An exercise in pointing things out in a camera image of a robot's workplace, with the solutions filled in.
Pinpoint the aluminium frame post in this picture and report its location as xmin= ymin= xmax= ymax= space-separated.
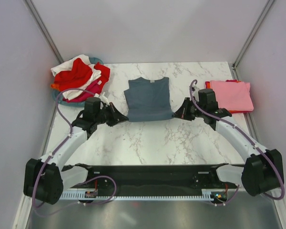
xmin=24 ymin=0 xmax=63 ymax=63
xmin=231 ymin=0 xmax=276 ymax=71

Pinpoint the left aluminium frame post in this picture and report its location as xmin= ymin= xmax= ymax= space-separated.
xmin=24 ymin=0 xmax=63 ymax=63

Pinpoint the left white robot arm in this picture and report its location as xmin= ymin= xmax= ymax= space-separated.
xmin=23 ymin=97 xmax=128 ymax=205

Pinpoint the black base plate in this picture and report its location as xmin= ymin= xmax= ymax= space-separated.
xmin=76 ymin=165 xmax=236 ymax=197

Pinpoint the magenta t shirt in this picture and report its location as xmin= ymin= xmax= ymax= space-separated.
xmin=63 ymin=80 xmax=105 ymax=103

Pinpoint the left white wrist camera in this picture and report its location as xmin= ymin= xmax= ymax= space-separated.
xmin=94 ymin=91 xmax=110 ymax=105

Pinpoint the white slotted cable duct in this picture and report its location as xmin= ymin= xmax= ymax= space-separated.
xmin=59 ymin=189 xmax=227 ymax=201

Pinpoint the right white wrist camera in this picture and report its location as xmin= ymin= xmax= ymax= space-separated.
xmin=192 ymin=85 xmax=200 ymax=102

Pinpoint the right aluminium frame post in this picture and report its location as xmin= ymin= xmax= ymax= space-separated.
xmin=231 ymin=0 xmax=276 ymax=71

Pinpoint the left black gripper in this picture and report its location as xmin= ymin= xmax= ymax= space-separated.
xmin=94 ymin=102 xmax=128 ymax=127

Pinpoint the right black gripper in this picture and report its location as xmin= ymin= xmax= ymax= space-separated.
xmin=173 ymin=97 xmax=206 ymax=121

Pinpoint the teal laundry basket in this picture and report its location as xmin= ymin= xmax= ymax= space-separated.
xmin=51 ymin=54 xmax=103 ymax=107

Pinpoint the aluminium rail profile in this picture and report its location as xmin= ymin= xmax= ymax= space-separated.
xmin=25 ymin=170 xmax=284 ymax=191

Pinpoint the grey-blue t shirt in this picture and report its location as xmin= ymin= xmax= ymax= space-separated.
xmin=124 ymin=77 xmax=173 ymax=122

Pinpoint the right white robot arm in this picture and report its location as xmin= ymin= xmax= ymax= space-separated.
xmin=173 ymin=89 xmax=285 ymax=200

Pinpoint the white t shirt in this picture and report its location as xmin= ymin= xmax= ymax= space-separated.
xmin=51 ymin=58 xmax=102 ymax=97

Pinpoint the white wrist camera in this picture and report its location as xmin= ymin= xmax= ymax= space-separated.
xmin=94 ymin=91 xmax=110 ymax=105
xmin=192 ymin=85 xmax=200 ymax=102

